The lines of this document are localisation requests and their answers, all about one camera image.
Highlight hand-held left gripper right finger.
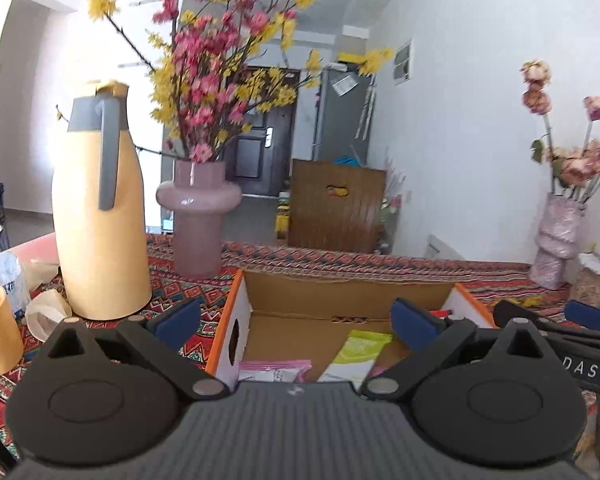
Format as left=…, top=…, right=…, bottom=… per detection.
left=362, top=297, right=556, bottom=402

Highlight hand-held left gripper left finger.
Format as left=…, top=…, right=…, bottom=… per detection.
left=45, top=299, right=231, bottom=402

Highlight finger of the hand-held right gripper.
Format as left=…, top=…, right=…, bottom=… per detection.
left=564, top=300, right=600, bottom=333
left=494, top=300, right=600, bottom=356

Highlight green snack packet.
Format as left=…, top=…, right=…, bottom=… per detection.
left=317, top=329, right=393, bottom=391

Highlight pink snack packet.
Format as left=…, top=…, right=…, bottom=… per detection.
left=237, top=359, right=312, bottom=385

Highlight red cardboard box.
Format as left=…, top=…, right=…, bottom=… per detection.
left=205, top=269, right=498, bottom=391

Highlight patterned red tablecloth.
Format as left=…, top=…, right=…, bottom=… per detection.
left=0, top=232, right=600, bottom=476

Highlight pink textured vase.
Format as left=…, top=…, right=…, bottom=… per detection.
left=529, top=192, right=583, bottom=290

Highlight pink glass vase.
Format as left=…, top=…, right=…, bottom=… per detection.
left=156, top=160, right=242, bottom=279

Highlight yellow thermos jug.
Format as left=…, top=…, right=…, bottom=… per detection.
left=51, top=80, right=153, bottom=320

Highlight dried flower bunch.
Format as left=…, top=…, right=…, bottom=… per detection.
left=379, top=155, right=406, bottom=253

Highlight small yellow container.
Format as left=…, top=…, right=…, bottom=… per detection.
left=275, top=191, right=292, bottom=240

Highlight dried roses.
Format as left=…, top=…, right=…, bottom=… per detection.
left=520, top=59, right=600, bottom=206

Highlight pink board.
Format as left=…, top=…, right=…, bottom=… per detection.
left=7, top=232, right=58, bottom=266

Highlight white tissue pack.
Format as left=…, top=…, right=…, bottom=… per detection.
left=0, top=251, right=31, bottom=318

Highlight dark door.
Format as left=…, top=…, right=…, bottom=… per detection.
left=232, top=66, right=301, bottom=198

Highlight grey refrigerator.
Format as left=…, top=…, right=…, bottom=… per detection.
left=312, top=62, right=376, bottom=166

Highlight white folded umbrella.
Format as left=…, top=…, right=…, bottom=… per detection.
left=355, top=85, right=378, bottom=141

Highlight pink and yellow flower branches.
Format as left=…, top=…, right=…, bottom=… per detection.
left=55, top=0, right=396, bottom=163

